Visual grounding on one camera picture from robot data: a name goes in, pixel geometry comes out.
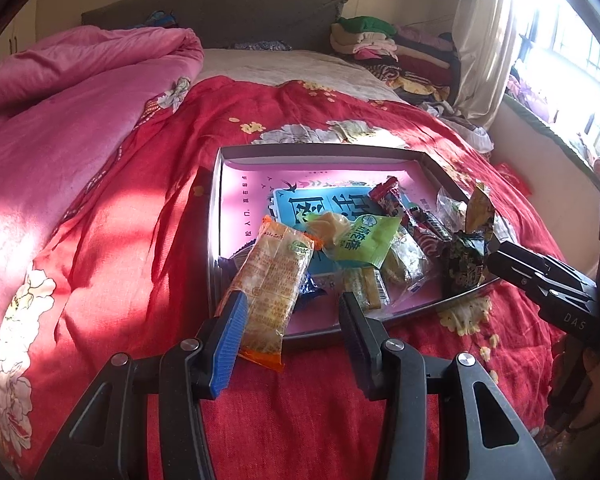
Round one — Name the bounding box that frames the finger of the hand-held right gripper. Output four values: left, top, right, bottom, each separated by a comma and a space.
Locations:
497, 241, 598, 293
487, 255, 598, 341

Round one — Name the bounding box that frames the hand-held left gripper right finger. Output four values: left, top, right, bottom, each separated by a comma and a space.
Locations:
339, 291, 556, 480

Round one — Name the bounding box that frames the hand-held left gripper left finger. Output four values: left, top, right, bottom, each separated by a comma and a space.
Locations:
35, 290, 251, 480

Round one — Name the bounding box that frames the clear packet with green print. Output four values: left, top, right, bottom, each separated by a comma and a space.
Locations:
342, 266, 390, 312

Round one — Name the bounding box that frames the dark blue snack packet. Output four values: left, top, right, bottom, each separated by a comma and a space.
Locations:
232, 240, 333, 303

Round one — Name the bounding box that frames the dark patterned snack packet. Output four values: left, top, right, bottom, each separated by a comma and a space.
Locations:
439, 230, 492, 302

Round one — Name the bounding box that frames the orange pastry packet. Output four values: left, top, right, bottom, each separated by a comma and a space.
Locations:
226, 215, 325, 372

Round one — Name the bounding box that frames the yellow snack packet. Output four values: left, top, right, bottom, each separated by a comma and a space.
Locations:
462, 181, 497, 241

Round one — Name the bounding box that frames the clear cake packet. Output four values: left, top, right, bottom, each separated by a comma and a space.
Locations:
382, 237, 427, 295

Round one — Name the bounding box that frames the lime green snack packet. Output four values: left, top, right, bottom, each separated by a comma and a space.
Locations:
324, 213, 405, 269

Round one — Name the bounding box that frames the dark shallow cardboard box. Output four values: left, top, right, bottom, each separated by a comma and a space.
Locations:
207, 144, 506, 353

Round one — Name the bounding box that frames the small pale yellow packet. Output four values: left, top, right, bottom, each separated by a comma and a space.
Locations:
307, 211, 353, 248

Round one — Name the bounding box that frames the brown chocolate bar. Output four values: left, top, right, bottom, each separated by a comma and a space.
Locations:
402, 205, 453, 261

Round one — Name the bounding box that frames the red pink candy packet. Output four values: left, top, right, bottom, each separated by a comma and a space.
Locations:
369, 176, 406, 216

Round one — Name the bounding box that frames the red cloth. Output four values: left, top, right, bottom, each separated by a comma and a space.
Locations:
495, 162, 531, 196

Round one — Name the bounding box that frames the red floral blanket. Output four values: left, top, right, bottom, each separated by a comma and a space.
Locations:
0, 76, 566, 480

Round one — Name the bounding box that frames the white cloth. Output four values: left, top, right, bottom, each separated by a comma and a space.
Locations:
420, 102, 493, 153

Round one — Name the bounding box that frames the window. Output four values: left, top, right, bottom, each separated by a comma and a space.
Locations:
510, 0, 600, 161

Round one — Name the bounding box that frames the cream curtain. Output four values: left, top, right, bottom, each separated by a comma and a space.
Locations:
452, 0, 521, 131

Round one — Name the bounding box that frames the stack of folded clothes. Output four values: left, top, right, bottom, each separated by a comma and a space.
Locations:
330, 16, 461, 106

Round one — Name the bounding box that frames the beige bed sheet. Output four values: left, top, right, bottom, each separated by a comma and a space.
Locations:
192, 49, 406, 103

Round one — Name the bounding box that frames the pink quilt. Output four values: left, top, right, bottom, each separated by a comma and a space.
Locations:
0, 27, 206, 361

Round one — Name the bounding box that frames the dark patterned cloth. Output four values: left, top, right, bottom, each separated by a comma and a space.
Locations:
230, 40, 293, 53

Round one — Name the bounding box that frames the blue patterned pillow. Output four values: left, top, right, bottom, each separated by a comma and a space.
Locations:
142, 10, 178, 28

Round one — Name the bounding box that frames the grey headboard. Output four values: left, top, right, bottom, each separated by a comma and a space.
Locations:
81, 0, 348, 56

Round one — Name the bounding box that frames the cream wardrobe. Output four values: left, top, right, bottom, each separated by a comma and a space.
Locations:
0, 0, 41, 61

